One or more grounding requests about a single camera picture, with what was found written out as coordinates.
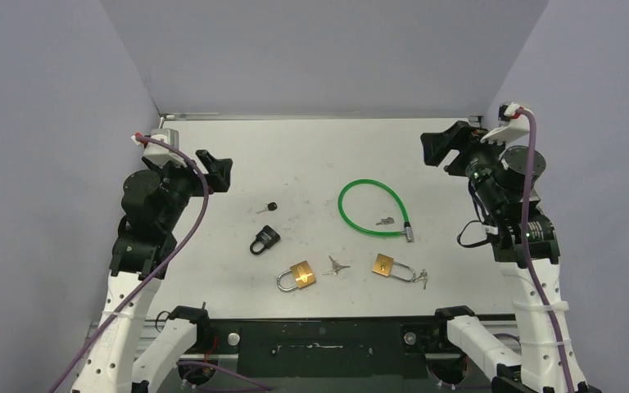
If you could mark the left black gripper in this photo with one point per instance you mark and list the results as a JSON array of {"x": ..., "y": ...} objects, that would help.
[{"x": 218, "y": 169}]

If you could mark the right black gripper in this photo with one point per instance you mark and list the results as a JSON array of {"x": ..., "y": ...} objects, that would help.
[{"x": 460, "y": 156}]

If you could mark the black-headed key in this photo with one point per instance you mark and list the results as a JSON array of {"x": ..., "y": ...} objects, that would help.
[{"x": 271, "y": 206}]

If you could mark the black padlock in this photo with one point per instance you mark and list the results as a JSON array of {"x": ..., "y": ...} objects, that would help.
[{"x": 264, "y": 240}]

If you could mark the short brass padlock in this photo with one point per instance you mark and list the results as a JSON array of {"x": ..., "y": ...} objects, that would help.
[{"x": 302, "y": 275}]

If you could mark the silver key pair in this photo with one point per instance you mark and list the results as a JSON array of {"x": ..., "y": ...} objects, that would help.
[{"x": 336, "y": 267}]

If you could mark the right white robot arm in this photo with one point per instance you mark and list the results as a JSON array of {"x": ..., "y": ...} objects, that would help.
[{"x": 501, "y": 182}]

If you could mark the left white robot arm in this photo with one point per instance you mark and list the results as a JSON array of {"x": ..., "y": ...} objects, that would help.
[{"x": 164, "y": 206}]

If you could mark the small key inside loop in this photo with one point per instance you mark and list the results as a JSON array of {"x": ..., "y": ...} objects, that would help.
[{"x": 385, "y": 221}]

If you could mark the keys beside long padlock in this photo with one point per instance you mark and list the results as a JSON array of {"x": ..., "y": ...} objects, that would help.
[{"x": 422, "y": 277}]

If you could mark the long-shackle brass padlock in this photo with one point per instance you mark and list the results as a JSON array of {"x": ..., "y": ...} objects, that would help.
[{"x": 387, "y": 267}]

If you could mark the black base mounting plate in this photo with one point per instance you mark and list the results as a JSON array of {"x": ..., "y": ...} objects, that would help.
[{"x": 410, "y": 347}]

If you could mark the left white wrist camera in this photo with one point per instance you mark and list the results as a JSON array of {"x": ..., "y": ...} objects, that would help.
[{"x": 159, "y": 155}]

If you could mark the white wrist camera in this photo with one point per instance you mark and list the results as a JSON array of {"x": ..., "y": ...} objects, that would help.
[
  {"x": 159, "y": 155},
  {"x": 513, "y": 124}
]

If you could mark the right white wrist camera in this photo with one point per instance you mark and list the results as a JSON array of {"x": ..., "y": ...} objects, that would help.
[{"x": 513, "y": 124}]

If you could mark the green cable lock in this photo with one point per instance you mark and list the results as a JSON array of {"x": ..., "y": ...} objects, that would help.
[{"x": 406, "y": 232}]

